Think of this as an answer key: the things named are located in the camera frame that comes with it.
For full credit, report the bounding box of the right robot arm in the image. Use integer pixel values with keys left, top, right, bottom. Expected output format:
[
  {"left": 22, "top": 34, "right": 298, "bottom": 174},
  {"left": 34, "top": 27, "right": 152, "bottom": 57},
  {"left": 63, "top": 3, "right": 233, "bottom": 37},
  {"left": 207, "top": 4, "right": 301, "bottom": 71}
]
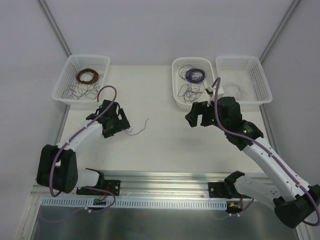
[{"left": 185, "top": 97, "right": 320, "bottom": 228}]

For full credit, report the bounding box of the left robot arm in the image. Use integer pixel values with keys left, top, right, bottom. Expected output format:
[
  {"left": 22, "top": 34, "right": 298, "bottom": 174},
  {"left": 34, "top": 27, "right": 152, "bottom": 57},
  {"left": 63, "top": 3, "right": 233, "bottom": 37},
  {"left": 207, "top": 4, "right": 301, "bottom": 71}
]
[{"left": 36, "top": 100, "right": 130, "bottom": 195}]

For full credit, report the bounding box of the middle white perforated basket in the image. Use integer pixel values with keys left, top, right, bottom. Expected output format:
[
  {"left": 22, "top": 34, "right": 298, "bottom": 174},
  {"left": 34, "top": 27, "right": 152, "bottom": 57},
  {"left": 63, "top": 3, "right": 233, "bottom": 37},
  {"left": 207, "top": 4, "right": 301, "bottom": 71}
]
[{"left": 171, "top": 57, "right": 215, "bottom": 110}]

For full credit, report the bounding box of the white perforated basket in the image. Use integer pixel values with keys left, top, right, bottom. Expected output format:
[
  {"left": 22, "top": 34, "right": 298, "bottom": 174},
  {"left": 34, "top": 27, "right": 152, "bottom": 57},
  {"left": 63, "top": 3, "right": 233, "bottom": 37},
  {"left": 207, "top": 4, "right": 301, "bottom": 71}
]
[
  {"left": 171, "top": 57, "right": 215, "bottom": 110},
  {"left": 51, "top": 54, "right": 111, "bottom": 109},
  {"left": 215, "top": 55, "right": 273, "bottom": 112}
]

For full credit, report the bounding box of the right white perforated basket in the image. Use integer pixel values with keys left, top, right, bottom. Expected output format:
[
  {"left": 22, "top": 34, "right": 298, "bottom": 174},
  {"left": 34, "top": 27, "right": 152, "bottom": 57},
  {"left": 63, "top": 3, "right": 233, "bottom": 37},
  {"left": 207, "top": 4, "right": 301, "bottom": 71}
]
[{"left": 215, "top": 55, "right": 273, "bottom": 112}]

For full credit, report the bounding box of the left white perforated basket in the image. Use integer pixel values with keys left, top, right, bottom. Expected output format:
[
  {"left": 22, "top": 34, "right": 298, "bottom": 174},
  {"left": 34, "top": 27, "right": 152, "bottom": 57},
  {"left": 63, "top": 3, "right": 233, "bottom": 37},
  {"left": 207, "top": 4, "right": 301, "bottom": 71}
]
[{"left": 51, "top": 54, "right": 111, "bottom": 109}]

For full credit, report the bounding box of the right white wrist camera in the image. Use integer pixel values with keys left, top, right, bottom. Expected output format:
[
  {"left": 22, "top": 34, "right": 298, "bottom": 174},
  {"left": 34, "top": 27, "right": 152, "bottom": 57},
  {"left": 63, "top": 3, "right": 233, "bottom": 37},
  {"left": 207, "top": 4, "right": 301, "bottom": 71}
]
[{"left": 205, "top": 85, "right": 225, "bottom": 106}]

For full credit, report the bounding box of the white coiled cable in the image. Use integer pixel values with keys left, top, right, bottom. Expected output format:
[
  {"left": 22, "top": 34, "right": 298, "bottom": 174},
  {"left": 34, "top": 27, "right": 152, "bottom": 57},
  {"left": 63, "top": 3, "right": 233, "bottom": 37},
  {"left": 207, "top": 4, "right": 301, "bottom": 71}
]
[{"left": 222, "top": 82, "right": 244, "bottom": 102}]

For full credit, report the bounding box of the purple coiled cable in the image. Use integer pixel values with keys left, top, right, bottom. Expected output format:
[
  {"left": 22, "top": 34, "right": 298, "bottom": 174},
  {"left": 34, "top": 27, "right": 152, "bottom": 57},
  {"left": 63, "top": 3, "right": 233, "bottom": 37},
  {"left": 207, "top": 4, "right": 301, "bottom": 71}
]
[{"left": 178, "top": 64, "right": 207, "bottom": 92}]

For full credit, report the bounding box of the brown coiled cable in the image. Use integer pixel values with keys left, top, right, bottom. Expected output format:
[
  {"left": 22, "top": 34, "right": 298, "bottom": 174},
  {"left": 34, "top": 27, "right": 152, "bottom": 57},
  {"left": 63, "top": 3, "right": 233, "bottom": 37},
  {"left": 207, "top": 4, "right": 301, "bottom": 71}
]
[{"left": 75, "top": 68, "right": 100, "bottom": 85}]

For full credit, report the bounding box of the aluminium mounting rail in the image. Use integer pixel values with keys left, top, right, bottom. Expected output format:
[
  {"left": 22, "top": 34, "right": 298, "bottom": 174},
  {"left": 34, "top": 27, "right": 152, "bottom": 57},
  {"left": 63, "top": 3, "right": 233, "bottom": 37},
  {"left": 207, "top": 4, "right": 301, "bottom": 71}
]
[{"left": 31, "top": 170, "right": 251, "bottom": 201}]

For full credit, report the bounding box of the white slotted cable duct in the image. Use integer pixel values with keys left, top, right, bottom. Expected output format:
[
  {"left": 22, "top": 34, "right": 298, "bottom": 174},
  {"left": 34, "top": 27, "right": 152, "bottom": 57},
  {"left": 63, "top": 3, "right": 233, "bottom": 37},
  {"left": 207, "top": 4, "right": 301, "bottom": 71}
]
[{"left": 41, "top": 197, "right": 227, "bottom": 211}]

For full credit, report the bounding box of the left aluminium frame post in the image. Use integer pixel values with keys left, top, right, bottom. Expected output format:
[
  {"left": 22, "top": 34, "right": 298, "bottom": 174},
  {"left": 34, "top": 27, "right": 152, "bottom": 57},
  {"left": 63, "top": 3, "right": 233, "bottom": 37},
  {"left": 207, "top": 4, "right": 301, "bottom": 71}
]
[{"left": 37, "top": 0, "right": 72, "bottom": 57}]

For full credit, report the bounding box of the aluminium frame post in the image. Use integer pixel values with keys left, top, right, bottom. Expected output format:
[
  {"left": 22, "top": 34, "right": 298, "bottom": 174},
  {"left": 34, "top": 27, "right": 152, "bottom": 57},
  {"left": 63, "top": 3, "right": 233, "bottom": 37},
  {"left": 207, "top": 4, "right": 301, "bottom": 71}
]
[
  {"left": 37, "top": 0, "right": 72, "bottom": 57},
  {"left": 259, "top": 0, "right": 302, "bottom": 64}
]

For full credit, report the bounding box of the right aluminium frame post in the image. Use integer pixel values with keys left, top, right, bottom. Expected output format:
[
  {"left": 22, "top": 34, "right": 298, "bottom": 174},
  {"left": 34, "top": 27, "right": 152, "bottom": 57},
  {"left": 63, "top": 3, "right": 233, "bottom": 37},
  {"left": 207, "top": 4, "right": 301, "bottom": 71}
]
[{"left": 259, "top": 0, "right": 302, "bottom": 64}]

